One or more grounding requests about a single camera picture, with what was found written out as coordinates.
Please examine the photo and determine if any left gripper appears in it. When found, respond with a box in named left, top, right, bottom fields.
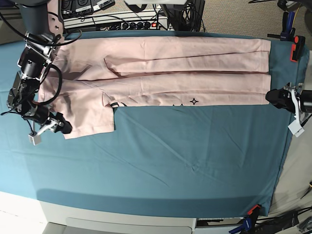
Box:
left=265, top=82, right=312, bottom=119

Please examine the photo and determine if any orange black clamp bottom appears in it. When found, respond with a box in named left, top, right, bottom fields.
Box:
left=247, top=204, right=262, bottom=215

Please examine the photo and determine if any teal table cloth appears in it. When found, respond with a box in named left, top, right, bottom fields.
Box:
left=0, top=31, right=310, bottom=218

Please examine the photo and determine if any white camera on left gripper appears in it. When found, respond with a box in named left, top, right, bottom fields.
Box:
left=288, top=119, right=305, bottom=137

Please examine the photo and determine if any blue clamp top right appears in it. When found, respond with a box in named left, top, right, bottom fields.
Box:
left=267, top=11, right=295, bottom=42

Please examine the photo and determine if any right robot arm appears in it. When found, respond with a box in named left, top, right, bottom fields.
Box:
left=0, top=0, right=72, bottom=137

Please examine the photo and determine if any orange black clamp top right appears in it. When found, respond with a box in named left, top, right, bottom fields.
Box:
left=290, top=36, right=306, bottom=62

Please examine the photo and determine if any pink T-shirt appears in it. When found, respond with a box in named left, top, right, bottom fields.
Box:
left=39, top=36, right=271, bottom=139

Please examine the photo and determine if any blue clamp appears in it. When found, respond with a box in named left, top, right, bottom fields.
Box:
left=229, top=217, right=256, bottom=234
left=267, top=11, right=295, bottom=42

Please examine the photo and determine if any black cable bundle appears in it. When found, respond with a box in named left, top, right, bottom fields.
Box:
left=160, top=2, right=207, bottom=33

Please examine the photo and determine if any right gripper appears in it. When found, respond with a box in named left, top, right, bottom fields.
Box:
left=23, top=106, right=72, bottom=136

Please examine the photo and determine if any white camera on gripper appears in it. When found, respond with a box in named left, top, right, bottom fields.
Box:
left=28, top=132, right=41, bottom=146
left=288, top=119, right=305, bottom=137

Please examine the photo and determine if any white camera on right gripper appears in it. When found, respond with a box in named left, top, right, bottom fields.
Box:
left=28, top=132, right=41, bottom=146

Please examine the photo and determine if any blue clamp bottom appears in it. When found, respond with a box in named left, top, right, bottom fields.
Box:
left=229, top=217, right=256, bottom=234

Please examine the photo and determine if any orange black clamp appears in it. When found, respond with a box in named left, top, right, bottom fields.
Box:
left=247, top=204, right=262, bottom=215
left=290, top=36, right=306, bottom=62

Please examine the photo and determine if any white power strip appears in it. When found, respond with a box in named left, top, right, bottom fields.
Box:
left=64, top=9, right=169, bottom=32

